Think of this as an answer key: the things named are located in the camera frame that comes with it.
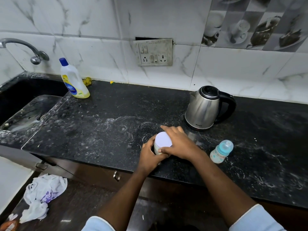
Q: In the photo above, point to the person's right hand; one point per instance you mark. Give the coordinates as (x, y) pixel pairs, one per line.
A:
(182, 144)

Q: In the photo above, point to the person's left hand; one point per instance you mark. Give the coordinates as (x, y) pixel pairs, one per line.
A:
(148, 158)

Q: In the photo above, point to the person's right thumb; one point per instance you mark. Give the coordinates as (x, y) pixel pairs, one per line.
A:
(164, 149)

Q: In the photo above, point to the person's left thumb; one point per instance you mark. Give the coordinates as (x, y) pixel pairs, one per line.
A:
(163, 157)

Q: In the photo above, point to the white lidded jar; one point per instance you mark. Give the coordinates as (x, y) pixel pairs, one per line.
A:
(162, 141)

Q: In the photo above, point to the person's left forearm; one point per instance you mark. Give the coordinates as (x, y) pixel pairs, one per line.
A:
(120, 199)

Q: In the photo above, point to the person's right forearm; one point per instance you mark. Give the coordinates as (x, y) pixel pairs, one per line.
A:
(223, 190)

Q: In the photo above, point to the stainless steel electric kettle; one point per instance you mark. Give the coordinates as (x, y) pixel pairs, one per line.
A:
(204, 109)

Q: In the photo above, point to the baby bottle with teal cap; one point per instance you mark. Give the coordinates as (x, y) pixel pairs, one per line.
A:
(221, 152)

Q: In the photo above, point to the yellow scrub sponge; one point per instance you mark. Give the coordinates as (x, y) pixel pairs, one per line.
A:
(87, 81)

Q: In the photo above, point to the white detergent bottle blue cap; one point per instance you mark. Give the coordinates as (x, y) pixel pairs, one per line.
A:
(73, 80)

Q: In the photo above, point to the white plastic bag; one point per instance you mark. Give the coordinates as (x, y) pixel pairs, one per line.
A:
(42, 197)

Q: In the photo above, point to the steel kitchen sink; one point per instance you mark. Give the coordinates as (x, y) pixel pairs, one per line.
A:
(26, 113)

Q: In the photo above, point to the orange brown packet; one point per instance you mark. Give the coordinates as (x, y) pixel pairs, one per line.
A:
(8, 223)

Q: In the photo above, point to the wall switch socket panel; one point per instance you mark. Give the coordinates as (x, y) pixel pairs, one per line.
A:
(154, 53)

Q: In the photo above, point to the chrome wall tap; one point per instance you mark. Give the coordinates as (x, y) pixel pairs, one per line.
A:
(26, 49)

